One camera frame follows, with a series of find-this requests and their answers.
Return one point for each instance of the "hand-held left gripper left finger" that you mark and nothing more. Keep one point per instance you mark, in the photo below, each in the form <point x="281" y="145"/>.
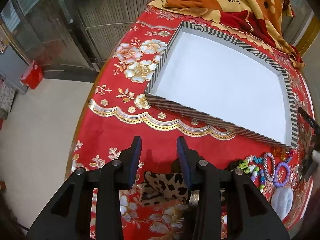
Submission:
<point x="133" y="160"/>

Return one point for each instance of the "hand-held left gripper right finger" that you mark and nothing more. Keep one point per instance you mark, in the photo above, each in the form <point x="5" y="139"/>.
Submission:
<point x="184" y="160"/>

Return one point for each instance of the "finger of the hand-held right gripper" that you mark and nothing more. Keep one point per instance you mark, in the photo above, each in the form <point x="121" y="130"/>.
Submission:
<point x="310" y="162"/>
<point x="308" y="118"/>

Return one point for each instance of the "leopard print hair bow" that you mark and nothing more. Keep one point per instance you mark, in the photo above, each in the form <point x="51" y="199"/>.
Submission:
<point x="165" y="185"/>

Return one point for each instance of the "pale fluffy claw clip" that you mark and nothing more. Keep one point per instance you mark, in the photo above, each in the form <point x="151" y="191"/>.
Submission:
<point x="282" y="202"/>

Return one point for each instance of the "striped cardboard box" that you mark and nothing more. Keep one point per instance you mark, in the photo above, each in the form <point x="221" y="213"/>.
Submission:
<point x="220" y="80"/>

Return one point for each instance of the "red floral tablecloth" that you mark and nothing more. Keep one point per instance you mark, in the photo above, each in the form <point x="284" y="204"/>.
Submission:
<point x="125" y="110"/>

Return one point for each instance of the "red bag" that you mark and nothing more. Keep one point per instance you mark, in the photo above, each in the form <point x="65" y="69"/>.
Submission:
<point x="32" y="76"/>

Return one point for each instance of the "metal slatted door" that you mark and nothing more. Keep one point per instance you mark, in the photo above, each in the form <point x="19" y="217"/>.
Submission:
<point x="112" y="17"/>

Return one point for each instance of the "orange patterned blanket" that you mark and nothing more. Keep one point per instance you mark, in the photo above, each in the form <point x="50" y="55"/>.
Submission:
<point x="225" y="0"/>

